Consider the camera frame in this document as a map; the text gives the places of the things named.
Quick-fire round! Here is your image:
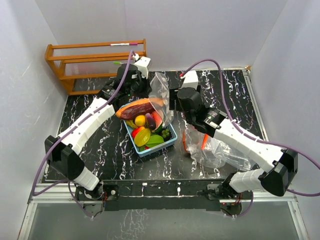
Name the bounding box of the white dotted zip bag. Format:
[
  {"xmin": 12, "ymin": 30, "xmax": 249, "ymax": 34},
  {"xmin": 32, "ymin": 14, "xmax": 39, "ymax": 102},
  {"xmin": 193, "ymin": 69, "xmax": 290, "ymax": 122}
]
[{"xmin": 148, "ymin": 72, "xmax": 174, "ymax": 127}]

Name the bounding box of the yellow mango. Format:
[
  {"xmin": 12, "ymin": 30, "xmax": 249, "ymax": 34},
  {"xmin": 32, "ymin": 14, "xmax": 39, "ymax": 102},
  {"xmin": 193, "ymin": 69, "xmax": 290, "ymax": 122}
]
[{"xmin": 134, "ymin": 114, "xmax": 146, "ymax": 127}]

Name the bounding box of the purple eggplant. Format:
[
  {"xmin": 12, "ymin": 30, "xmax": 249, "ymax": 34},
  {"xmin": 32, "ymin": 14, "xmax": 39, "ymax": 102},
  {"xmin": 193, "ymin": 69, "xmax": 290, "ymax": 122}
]
[{"xmin": 145, "ymin": 113, "xmax": 157, "ymax": 130}]

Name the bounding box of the watermelon slice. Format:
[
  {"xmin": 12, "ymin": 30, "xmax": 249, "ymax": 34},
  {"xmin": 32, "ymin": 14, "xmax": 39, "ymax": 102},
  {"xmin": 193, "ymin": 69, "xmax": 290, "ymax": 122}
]
[{"xmin": 151, "ymin": 111, "xmax": 164, "ymax": 133}]

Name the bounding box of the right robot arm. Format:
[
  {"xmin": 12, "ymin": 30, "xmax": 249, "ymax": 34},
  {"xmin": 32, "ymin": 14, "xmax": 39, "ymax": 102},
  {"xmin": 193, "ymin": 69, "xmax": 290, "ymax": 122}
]
[{"xmin": 169, "ymin": 87, "xmax": 298, "ymax": 199}]

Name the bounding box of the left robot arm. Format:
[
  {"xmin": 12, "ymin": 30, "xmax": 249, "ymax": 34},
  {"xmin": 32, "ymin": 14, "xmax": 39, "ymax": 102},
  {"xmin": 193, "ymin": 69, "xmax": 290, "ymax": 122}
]
[{"xmin": 44, "ymin": 59, "xmax": 151, "ymax": 200}]

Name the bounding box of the clear bag orange zipper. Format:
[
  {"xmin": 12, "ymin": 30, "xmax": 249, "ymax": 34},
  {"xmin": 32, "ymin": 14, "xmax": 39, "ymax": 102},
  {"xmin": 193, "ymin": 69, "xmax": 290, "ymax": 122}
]
[{"xmin": 182, "ymin": 124, "xmax": 255, "ymax": 171}]

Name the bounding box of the green pen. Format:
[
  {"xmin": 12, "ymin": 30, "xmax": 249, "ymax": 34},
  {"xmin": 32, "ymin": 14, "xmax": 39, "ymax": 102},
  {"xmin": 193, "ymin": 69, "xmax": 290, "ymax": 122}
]
[{"xmin": 113, "ymin": 61, "xmax": 124, "ymax": 65}]

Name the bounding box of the yellow banana bunch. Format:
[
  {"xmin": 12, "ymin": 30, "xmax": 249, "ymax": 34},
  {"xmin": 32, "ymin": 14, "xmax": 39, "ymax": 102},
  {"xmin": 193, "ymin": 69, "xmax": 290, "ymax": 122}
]
[{"xmin": 125, "ymin": 119, "xmax": 138, "ymax": 129}]

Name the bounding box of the green grapes bunch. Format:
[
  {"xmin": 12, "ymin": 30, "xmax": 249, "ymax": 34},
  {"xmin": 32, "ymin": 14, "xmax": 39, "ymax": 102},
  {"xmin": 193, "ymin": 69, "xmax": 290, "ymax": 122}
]
[{"xmin": 160, "ymin": 128, "xmax": 172, "ymax": 142}]

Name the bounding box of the pink white pen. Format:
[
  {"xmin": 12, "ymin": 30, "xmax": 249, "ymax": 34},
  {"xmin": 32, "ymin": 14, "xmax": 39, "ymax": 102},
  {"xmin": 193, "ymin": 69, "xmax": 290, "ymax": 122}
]
[{"xmin": 109, "ymin": 42, "xmax": 138, "ymax": 47}]

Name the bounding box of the yellow starfruit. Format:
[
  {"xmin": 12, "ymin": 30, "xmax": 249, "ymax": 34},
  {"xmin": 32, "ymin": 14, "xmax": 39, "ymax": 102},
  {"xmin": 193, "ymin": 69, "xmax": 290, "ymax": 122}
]
[{"xmin": 134, "ymin": 128, "xmax": 151, "ymax": 147}]

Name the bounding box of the wooden shelf rack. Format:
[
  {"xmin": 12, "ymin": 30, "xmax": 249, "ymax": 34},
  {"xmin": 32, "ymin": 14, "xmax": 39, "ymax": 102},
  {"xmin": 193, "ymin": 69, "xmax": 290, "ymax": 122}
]
[{"xmin": 44, "ymin": 39, "xmax": 147, "ymax": 96}]

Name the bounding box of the light blue plastic basket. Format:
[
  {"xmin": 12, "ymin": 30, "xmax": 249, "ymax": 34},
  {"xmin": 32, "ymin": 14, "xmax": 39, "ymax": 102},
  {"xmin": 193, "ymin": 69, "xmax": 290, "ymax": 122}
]
[{"xmin": 121, "ymin": 119, "xmax": 178, "ymax": 157}]

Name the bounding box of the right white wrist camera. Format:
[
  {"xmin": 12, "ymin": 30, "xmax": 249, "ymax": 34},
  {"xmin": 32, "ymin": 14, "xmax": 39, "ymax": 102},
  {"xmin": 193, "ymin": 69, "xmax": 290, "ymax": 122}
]
[{"xmin": 180, "ymin": 70, "xmax": 199, "ymax": 90}]

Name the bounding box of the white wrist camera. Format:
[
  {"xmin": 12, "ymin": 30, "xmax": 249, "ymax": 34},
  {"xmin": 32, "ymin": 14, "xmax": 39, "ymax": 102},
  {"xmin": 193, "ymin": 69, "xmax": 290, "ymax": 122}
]
[
  {"xmin": 132, "ymin": 53, "xmax": 151, "ymax": 79},
  {"xmin": 180, "ymin": 70, "xmax": 199, "ymax": 90}
]

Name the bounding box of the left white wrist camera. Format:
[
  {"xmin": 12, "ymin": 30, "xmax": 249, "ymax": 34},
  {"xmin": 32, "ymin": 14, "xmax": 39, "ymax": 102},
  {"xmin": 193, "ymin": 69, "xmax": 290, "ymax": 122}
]
[{"xmin": 132, "ymin": 53, "xmax": 151, "ymax": 79}]

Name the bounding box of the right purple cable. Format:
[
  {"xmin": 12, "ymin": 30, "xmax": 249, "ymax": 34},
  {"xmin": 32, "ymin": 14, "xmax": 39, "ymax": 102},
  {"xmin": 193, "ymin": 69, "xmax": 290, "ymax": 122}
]
[{"xmin": 180, "ymin": 58, "xmax": 320, "ymax": 219}]

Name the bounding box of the purple cable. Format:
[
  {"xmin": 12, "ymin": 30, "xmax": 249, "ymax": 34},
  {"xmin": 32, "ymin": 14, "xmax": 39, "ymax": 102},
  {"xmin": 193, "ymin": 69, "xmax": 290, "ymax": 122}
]
[
  {"xmin": 32, "ymin": 49, "xmax": 137, "ymax": 219},
  {"xmin": 180, "ymin": 58, "xmax": 320, "ymax": 219}
]

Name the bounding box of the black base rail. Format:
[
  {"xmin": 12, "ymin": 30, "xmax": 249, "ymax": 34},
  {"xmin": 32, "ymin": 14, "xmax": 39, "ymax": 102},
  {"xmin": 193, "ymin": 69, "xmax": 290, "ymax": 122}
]
[{"xmin": 74, "ymin": 178, "xmax": 253, "ymax": 212}]

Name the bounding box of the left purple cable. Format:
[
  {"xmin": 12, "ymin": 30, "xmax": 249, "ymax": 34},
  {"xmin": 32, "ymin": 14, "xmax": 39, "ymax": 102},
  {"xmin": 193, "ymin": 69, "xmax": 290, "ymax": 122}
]
[{"xmin": 32, "ymin": 49, "xmax": 137, "ymax": 219}]

